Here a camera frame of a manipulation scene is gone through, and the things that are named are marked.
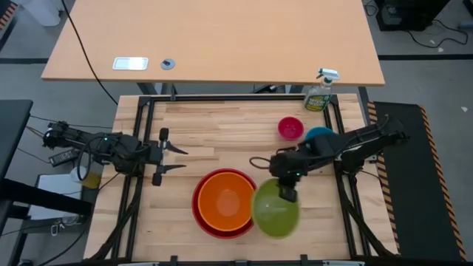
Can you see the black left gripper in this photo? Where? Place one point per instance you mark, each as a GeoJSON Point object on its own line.
{"type": "Point", "coordinates": [160, 155]}

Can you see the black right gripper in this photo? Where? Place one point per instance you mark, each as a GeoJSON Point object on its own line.
{"type": "Point", "coordinates": [288, 181]}

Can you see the green plastic bowl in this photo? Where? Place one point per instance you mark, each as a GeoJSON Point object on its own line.
{"type": "Point", "coordinates": [273, 216]}

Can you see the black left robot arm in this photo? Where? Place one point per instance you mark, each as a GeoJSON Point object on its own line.
{"type": "Point", "coordinates": [114, 149]}

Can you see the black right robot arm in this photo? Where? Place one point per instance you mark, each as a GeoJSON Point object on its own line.
{"type": "Point", "coordinates": [347, 146]}

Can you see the large red plastic bowl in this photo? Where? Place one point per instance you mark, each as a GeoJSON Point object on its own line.
{"type": "Point", "coordinates": [195, 207]}

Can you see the orange plastic bowl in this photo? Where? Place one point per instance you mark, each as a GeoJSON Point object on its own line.
{"type": "Point", "coordinates": [225, 202]}

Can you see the small magenta plastic bowl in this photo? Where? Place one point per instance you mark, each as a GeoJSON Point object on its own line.
{"type": "Point", "coordinates": [290, 128]}

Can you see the blue plastic bowl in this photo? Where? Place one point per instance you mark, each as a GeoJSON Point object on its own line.
{"type": "Point", "coordinates": [318, 131]}

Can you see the yellow and white bottle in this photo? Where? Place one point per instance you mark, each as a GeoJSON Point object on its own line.
{"type": "Point", "coordinates": [88, 179]}

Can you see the grey round desk grommet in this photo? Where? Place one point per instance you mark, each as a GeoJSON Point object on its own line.
{"type": "Point", "coordinates": [167, 64]}

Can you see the clear spray bottle green label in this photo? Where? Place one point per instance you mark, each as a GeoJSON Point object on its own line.
{"type": "Point", "coordinates": [318, 98]}

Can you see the white rectangular desk plate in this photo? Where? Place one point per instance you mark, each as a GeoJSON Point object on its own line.
{"type": "Point", "coordinates": [130, 63]}

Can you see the black power adapter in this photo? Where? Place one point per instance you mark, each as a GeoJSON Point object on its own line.
{"type": "Point", "coordinates": [63, 157]}

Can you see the black hazard-striped floor mat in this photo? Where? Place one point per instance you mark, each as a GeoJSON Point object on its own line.
{"type": "Point", "coordinates": [410, 177]}

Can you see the white box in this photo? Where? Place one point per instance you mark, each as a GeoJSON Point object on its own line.
{"type": "Point", "coordinates": [55, 192]}

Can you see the light wooden desk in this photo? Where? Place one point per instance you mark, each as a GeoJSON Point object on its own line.
{"type": "Point", "coordinates": [236, 37]}

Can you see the white bin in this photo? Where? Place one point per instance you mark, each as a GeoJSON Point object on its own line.
{"type": "Point", "coordinates": [40, 11]}

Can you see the black computer tower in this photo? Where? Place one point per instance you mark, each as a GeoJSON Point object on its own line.
{"type": "Point", "coordinates": [410, 14]}

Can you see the black aluminium table frame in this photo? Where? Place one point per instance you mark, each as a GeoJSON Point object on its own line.
{"type": "Point", "coordinates": [221, 98]}

